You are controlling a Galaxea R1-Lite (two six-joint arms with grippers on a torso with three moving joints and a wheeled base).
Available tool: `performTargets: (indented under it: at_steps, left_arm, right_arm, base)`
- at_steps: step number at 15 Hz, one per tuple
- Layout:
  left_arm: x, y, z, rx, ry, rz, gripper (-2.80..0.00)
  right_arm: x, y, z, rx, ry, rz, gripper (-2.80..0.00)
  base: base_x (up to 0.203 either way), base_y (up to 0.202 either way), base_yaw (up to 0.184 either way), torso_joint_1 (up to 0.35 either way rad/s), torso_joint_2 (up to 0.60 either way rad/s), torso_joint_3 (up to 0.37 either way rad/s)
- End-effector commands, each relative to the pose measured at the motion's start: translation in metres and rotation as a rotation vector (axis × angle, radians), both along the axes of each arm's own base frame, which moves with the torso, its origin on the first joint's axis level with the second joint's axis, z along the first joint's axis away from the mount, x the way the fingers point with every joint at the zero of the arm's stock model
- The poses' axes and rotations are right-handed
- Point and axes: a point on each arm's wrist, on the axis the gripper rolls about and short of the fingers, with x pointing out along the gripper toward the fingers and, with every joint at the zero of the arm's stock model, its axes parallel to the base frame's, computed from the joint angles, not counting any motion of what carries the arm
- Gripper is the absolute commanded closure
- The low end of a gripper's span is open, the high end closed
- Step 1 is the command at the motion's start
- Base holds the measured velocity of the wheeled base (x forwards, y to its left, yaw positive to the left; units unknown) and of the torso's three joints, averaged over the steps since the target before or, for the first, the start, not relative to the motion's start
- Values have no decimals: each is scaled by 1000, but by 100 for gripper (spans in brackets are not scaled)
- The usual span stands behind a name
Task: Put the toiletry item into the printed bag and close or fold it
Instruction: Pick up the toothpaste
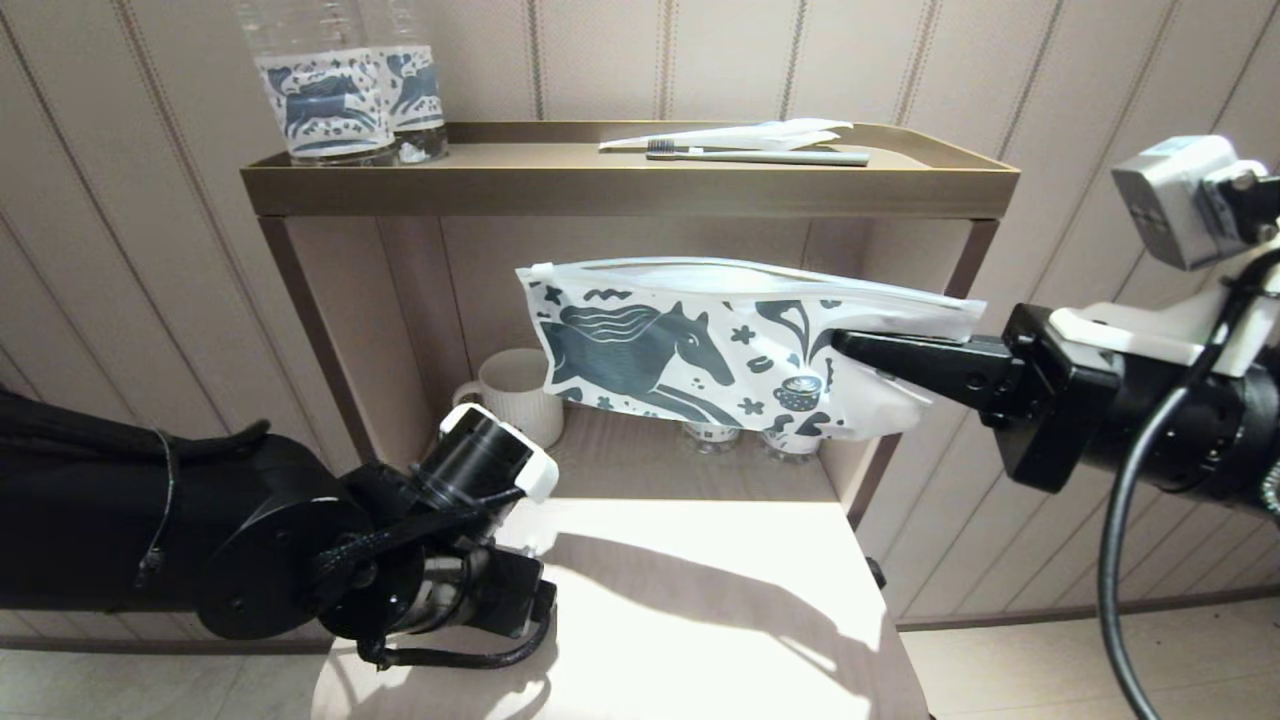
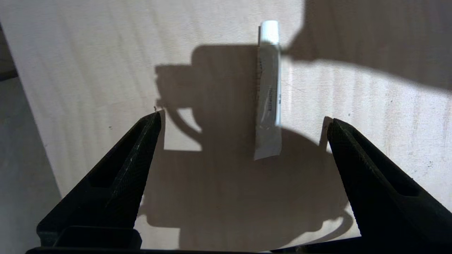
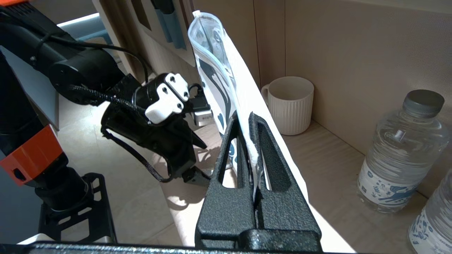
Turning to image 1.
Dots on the grey-green toothbrush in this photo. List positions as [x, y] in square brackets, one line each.
[790, 157]

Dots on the large bottle horse print label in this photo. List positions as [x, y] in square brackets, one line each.
[325, 100]
[420, 90]

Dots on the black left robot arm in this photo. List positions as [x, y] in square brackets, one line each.
[250, 540]

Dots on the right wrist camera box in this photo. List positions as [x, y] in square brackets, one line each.
[1180, 200]

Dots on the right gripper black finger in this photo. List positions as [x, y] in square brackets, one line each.
[940, 365]

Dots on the white ribbed ceramic mug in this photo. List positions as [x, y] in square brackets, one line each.
[510, 385]

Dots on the beige open shelf cabinet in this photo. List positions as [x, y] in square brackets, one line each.
[400, 300]

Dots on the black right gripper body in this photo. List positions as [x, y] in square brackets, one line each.
[1060, 400]

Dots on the small clear water bottle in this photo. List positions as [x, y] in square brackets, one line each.
[712, 435]
[790, 447]

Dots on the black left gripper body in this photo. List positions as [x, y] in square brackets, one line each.
[505, 595]

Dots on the white paper wrapper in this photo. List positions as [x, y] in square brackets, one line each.
[760, 133]

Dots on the white horse-print zip pouch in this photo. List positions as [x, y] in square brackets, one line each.
[650, 350]

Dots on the small black knob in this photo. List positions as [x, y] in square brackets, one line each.
[873, 572]

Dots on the brass coloured tray shelf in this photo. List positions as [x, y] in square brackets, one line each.
[600, 190]

